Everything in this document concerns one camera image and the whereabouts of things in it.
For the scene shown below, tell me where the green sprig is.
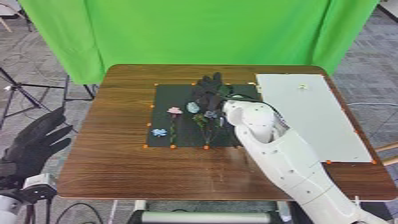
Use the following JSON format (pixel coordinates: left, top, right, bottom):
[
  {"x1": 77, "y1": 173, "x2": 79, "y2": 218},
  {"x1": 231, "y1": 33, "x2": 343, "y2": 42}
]
[{"x1": 192, "y1": 113, "x2": 210, "y2": 136}]

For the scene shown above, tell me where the pink flower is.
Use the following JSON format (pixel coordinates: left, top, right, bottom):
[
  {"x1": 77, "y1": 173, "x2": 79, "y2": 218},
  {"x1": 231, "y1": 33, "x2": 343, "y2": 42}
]
[{"x1": 166, "y1": 106, "x2": 185, "y2": 146}]

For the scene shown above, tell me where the black tripod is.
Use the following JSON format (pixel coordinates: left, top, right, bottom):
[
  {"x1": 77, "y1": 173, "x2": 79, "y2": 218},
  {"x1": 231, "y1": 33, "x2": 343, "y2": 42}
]
[{"x1": 0, "y1": 66, "x2": 68, "y2": 129}]

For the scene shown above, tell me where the white sheet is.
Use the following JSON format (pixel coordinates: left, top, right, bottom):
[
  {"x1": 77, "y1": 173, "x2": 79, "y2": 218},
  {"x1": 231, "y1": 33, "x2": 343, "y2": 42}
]
[{"x1": 255, "y1": 73, "x2": 377, "y2": 164}]

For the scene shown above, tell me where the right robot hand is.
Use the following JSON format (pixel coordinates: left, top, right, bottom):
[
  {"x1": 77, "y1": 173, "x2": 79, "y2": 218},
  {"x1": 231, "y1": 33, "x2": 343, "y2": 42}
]
[{"x1": 191, "y1": 72, "x2": 233, "y2": 114}]

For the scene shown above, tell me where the dark mat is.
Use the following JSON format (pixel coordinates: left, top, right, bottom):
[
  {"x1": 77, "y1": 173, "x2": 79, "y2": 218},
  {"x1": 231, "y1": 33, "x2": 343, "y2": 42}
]
[{"x1": 144, "y1": 83, "x2": 263, "y2": 149}]

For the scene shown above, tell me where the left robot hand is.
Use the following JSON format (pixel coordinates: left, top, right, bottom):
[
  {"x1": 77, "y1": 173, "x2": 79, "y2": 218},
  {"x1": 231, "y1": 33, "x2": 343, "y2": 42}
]
[{"x1": 0, "y1": 106, "x2": 75, "y2": 188}]

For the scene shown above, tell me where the pale grey bar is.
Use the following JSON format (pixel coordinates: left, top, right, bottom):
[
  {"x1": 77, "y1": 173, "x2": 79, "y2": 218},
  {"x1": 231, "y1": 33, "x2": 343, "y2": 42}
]
[{"x1": 141, "y1": 210, "x2": 281, "y2": 224}]

